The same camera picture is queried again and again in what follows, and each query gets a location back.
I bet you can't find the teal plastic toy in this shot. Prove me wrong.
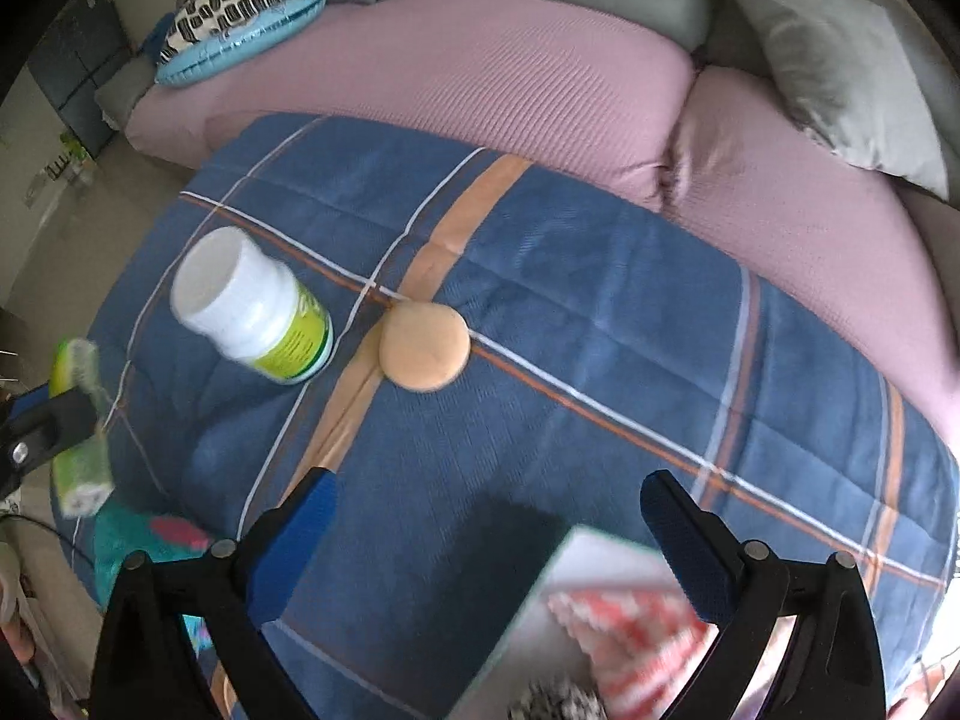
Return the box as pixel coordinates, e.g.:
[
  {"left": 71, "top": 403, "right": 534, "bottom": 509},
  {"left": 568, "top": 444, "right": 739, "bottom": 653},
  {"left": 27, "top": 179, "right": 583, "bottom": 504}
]
[{"left": 75, "top": 499, "right": 226, "bottom": 661}]

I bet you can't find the leopard print scrunchie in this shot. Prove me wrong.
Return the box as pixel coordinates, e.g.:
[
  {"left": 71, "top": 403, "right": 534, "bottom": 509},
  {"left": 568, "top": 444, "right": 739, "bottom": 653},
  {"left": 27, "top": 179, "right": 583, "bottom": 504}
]
[{"left": 508, "top": 679, "right": 608, "bottom": 720}]

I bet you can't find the white pill bottle green label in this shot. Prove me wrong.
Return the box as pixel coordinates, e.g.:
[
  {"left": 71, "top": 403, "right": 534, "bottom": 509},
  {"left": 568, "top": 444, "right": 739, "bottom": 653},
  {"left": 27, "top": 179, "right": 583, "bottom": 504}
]
[{"left": 170, "top": 226, "right": 335, "bottom": 386}]

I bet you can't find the black white patterned blue cushion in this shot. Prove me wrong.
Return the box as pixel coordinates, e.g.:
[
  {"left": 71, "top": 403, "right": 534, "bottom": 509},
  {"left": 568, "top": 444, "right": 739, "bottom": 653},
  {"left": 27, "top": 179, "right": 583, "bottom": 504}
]
[{"left": 154, "top": 0, "right": 329, "bottom": 87}]

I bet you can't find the pink sofa seat cover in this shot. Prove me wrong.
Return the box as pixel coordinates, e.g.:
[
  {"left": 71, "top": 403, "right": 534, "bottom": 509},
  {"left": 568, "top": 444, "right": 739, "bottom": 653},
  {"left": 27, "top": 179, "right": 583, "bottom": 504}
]
[
  {"left": 124, "top": 0, "right": 698, "bottom": 211},
  {"left": 664, "top": 64, "right": 960, "bottom": 451}
]

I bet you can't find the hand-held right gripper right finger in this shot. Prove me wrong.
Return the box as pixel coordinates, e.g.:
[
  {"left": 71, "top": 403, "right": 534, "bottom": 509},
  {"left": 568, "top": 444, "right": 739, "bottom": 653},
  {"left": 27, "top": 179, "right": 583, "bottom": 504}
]
[{"left": 641, "top": 470, "right": 886, "bottom": 720}]

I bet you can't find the grey square cushion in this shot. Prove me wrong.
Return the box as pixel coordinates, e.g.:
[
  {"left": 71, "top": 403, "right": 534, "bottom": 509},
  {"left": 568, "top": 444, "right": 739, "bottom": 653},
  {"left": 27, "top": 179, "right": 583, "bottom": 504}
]
[{"left": 709, "top": 0, "right": 950, "bottom": 200}]

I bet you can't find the blue plaid blanket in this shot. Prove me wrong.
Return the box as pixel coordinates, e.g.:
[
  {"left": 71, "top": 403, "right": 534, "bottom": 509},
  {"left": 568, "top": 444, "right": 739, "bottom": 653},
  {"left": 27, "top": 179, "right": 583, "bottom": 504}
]
[{"left": 49, "top": 112, "right": 960, "bottom": 720}]

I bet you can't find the teal rimmed white tray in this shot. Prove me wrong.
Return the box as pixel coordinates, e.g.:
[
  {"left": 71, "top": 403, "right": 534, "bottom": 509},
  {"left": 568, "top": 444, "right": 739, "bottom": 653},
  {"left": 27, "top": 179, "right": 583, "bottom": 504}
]
[{"left": 442, "top": 525, "right": 796, "bottom": 720}]

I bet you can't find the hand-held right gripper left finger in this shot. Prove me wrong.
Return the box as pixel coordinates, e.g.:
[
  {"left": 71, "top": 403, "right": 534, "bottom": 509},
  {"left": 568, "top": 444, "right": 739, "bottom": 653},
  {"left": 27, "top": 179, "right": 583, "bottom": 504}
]
[{"left": 88, "top": 467, "right": 338, "bottom": 720}]

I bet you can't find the dark cabinet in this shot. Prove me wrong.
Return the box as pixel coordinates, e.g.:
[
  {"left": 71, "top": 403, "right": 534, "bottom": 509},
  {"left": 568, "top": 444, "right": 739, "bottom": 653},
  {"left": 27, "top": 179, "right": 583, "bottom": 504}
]
[{"left": 30, "top": 0, "right": 125, "bottom": 158}]

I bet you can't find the beige round powder puff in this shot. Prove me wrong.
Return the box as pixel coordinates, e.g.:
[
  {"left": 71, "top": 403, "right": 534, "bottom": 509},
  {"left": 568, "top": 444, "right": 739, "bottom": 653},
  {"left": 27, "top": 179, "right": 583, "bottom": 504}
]
[{"left": 379, "top": 302, "right": 472, "bottom": 393}]

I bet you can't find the green tissue pack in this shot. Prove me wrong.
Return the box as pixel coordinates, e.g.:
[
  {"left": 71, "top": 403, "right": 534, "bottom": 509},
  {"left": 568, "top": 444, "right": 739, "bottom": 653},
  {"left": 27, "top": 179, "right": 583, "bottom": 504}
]
[{"left": 49, "top": 337, "right": 115, "bottom": 518}]

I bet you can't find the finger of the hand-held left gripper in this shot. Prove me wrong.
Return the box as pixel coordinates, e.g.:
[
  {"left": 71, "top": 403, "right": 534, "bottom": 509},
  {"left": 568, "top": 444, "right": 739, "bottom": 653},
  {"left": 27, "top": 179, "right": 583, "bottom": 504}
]
[{"left": 0, "top": 382, "right": 102, "bottom": 496}]

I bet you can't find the pink white fluffy cloth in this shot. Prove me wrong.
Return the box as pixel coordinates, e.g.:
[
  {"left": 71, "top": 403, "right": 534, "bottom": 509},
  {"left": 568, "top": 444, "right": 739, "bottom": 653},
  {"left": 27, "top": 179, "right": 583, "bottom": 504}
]
[{"left": 546, "top": 589, "right": 721, "bottom": 720}]

